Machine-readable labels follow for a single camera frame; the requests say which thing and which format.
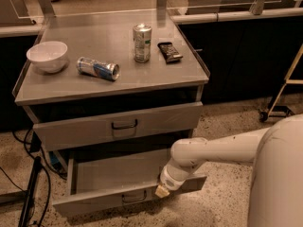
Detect grey top drawer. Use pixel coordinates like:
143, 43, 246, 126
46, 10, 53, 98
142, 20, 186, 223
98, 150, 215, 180
34, 102, 203, 151

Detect grey drawer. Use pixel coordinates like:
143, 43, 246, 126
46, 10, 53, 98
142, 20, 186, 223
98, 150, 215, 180
34, 102, 203, 151
52, 139, 208, 218

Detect black floor cables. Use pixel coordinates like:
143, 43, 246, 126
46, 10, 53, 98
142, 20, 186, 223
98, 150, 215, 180
0, 128, 68, 227

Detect grey metal drawer cabinet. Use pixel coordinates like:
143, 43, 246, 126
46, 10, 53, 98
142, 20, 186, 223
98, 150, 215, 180
11, 9, 211, 153

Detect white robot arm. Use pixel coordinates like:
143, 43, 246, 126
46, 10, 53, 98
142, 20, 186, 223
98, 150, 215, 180
155, 114, 303, 227

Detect black metal stand leg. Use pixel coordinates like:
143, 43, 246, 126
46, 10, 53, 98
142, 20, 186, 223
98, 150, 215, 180
18, 156, 42, 227

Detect white ceramic bowl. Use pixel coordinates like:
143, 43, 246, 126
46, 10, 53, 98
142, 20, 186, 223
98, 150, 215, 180
27, 41, 68, 73

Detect dark snack bar wrapper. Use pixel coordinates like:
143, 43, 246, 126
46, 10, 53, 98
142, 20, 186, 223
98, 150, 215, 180
157, 42, 183, 63

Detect blue silver lying can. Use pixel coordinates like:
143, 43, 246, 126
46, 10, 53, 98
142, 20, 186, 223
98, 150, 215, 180
77, 57, 120, 81

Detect silver green standing can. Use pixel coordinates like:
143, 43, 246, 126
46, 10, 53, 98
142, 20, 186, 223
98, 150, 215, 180
133, 24, 152, 62

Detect wheeled metal frame cart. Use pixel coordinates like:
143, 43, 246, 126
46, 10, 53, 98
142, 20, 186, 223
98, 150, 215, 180
259, 44, 303, 122

